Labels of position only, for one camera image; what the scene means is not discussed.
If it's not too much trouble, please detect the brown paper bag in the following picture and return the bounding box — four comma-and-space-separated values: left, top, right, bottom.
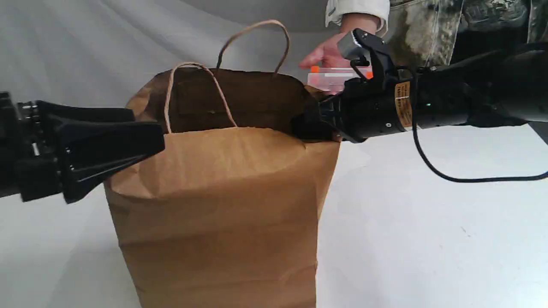
104, 20, 340, 308

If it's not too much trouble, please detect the person in white jacket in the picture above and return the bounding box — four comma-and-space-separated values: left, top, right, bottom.
325, 0, 547, 66

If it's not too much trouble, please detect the person's right hand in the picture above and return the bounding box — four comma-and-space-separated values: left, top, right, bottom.
299, 32, 351, 70

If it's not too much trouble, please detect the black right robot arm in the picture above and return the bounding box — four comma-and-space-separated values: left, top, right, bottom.
291, 42, 547, 143

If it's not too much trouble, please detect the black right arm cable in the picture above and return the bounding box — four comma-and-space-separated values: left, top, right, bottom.
351, 60, 548, 184

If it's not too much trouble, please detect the clear box with orange caps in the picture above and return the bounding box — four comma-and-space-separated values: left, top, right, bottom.
307, 66, 360, 93

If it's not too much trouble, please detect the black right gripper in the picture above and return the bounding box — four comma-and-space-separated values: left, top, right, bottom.
292, 79, 414, 143

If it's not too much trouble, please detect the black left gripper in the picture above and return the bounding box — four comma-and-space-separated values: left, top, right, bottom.
0, 92, 165, 204

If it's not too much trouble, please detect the white backdrop cloth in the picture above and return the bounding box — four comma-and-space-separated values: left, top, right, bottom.
0, 0, 337, 107

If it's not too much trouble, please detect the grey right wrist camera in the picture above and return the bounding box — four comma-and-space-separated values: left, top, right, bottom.
337, 28, 396, 84

